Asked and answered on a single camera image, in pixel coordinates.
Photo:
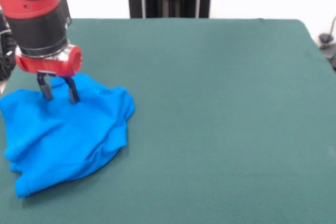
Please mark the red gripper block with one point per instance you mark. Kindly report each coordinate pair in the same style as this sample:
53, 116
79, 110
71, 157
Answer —
52, 67

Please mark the blue printed shirt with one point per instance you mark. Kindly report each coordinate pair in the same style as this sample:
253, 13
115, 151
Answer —
65, 134

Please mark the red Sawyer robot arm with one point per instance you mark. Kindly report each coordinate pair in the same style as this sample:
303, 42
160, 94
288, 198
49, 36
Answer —
34, 27

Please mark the dark green table cloth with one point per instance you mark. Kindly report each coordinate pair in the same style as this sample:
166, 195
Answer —
210, 103

